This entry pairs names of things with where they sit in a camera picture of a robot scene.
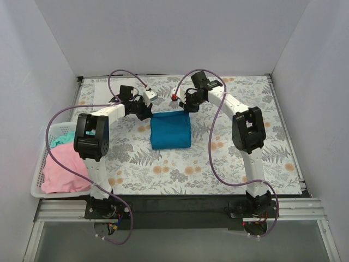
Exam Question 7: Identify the floral patterned table cloth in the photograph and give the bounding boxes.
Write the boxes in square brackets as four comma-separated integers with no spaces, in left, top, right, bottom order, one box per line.
[68,75,304,195]

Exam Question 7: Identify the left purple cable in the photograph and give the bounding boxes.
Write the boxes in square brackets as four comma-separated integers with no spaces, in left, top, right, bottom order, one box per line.
[46,69,152,245]

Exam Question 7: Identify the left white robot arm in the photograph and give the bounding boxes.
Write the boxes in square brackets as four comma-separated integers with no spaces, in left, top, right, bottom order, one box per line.
[74,85,158,217]

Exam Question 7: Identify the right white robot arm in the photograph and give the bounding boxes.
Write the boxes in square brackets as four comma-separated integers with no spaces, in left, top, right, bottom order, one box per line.
[171,69,272,215]

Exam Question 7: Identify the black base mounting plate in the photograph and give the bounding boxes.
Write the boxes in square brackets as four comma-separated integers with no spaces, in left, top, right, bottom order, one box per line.
[84,195,276,231]

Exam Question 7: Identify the teal blue t shirt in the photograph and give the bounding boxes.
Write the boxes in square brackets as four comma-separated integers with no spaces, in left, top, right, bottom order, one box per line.
[150,111,191,150]

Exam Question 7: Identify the purple cable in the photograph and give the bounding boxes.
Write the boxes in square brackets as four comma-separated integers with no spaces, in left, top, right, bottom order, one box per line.
[46,69,152,245]
[174,68,280,240]

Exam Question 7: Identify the aluminium frame rail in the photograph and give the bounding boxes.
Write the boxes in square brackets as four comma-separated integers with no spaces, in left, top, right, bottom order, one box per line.
[34,198,327,222]

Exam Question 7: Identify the mint green t shirt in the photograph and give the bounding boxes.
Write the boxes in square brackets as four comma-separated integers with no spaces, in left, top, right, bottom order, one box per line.
[50,132,75,149]

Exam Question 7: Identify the folded white t shirt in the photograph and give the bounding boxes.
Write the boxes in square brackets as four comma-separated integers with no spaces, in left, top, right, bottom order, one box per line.
[93,78,136,104]

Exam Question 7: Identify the white plastic laundry basket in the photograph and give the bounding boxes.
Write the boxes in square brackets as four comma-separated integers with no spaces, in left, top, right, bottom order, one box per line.
[31,122,91,199]

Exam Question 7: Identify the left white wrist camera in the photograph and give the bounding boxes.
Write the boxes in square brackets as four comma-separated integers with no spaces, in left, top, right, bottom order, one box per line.
[142,90,158,106]

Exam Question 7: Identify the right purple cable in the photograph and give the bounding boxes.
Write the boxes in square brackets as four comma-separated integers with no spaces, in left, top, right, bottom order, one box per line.
[174,68,280,240]

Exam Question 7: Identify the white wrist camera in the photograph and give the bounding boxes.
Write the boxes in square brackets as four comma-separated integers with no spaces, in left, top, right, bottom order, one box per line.
[142,90,158,106]
[170,89,186,108]

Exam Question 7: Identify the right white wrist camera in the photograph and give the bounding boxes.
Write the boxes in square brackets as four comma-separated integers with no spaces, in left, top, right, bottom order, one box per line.
[170,89,186,108]

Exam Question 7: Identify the pink t shirt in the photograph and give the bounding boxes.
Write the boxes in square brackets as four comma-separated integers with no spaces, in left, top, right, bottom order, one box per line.
[41,142,91,194]

